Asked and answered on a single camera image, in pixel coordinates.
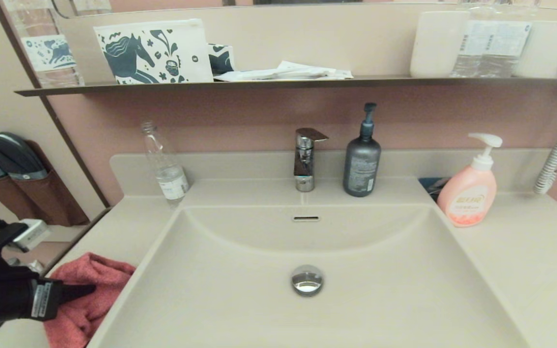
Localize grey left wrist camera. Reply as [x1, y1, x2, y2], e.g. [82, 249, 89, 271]
[7, 218, 51, 253]

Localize white mug with handle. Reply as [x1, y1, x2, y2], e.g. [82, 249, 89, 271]
[517, 20, 557, 79]

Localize pink fluffy cleaning cloth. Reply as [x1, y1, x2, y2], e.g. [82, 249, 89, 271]
[42, 252, 137, 348]

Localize grey pump bottle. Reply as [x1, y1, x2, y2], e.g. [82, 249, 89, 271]
[342, 102, 382, 198]

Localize white horse print pouch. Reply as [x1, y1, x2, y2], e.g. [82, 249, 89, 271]
[93, 18, 214, 86]

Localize small dark print pouch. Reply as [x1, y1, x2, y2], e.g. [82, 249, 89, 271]
[207, 43, 237, 76]

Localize brown wall shelf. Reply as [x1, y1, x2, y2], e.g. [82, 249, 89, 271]
[15, 75, 557, 97]

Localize white paper packets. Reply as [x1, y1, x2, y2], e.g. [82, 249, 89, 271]
[213, 60, 354, 82]

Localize grey capped water bottle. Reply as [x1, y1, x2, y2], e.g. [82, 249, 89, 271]
[17, 260, 45, 276]

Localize white handleless cup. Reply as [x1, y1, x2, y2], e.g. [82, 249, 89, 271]
[410, 10, 470, 78]

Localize chrome sink drain stopper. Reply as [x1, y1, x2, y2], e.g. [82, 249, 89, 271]
[291, 264, 325, 297]

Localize clear plastic water bottle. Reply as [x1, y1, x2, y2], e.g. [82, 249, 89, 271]
[140, 121, 191, 203]

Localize chrome lever faucet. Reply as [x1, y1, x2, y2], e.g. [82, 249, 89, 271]
[293, 127, 330, 193]

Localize beige wash basin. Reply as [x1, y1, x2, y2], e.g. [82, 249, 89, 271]
[88, 203, 530, 348]

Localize dark blue flat packet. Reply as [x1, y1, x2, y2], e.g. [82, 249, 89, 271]
[418, 177, 452, 202]

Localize wall mirror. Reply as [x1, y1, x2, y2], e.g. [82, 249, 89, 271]
[51, 0, 557, 20]

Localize pink soap pump bottle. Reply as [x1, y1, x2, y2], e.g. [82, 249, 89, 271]
[436, 132, 504, 228]

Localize brown fabric slipper holder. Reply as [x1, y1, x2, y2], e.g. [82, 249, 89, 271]
[0, 140, 91, 227]

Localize labelled water bottle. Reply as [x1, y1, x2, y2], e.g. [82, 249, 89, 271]
[494, 0, 535, 78]
[453, 0, 499, 78]

